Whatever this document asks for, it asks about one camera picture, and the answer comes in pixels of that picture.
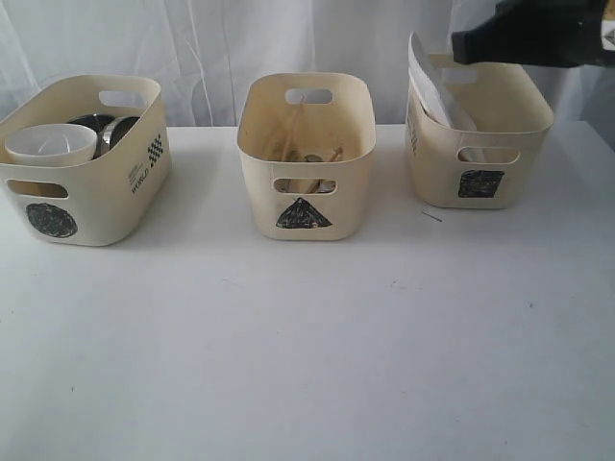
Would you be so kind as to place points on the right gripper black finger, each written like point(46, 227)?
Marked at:
point(480, 44)

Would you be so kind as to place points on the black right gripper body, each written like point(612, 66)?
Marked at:
point(557, 32)

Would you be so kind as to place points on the white square plate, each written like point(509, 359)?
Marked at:
point(436, 100)

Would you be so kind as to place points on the wooden chopstick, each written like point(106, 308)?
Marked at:
point(291, 130)
point(335, 155)

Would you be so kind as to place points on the white ceramic bowl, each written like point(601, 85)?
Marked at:
point(52, 145)

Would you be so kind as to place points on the steel spoon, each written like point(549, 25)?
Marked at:
point(313, 158)

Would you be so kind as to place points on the steel table knife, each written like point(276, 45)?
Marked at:
point(326, 186)

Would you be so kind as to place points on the cream bin with square mark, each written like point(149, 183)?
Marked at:
point(485, 167)

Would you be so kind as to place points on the cream bin with triangle mark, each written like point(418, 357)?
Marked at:
point(307, 147)

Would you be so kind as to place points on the white curtain backdrop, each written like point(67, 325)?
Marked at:
point(206, 54)

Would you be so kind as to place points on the cream bin with circle mark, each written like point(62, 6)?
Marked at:
point(101, 201)

